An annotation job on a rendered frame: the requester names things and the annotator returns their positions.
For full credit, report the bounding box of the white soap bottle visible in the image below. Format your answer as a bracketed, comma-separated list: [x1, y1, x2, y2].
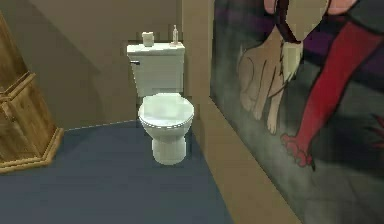
[171, 24, 180, 47]

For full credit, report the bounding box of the white toilet paper roll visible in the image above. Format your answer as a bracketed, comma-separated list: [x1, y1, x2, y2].
[141, 31, 155, 48]

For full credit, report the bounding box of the brown wooden cabinet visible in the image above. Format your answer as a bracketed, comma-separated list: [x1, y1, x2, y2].
[0, 11, 65, 175]

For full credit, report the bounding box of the large dark wall painting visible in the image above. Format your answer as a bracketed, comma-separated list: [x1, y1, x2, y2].
[209, 0, 384, 224]

